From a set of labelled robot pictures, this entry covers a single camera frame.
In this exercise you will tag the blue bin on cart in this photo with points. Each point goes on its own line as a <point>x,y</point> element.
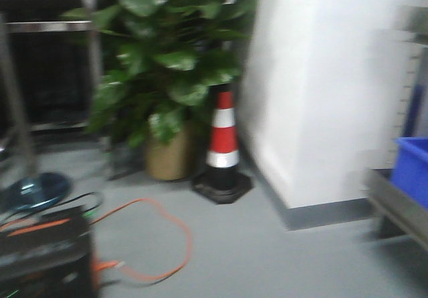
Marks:
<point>410,171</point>

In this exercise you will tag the steel rack frame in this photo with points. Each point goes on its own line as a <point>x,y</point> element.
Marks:
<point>12,89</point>

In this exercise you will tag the blue round base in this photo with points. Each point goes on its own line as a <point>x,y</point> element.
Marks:
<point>33,194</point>

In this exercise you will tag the red white traffic cone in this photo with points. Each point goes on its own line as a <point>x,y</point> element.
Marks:
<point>221,182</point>

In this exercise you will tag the tan plant pot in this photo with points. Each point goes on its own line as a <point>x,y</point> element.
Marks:
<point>175,160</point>

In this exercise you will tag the steel cart shelf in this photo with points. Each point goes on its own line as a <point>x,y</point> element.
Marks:
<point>396,214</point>

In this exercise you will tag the green potted plant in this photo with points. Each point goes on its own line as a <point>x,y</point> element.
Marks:
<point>161,58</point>

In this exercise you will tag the black equipment box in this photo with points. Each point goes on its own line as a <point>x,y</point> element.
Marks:
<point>51,256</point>

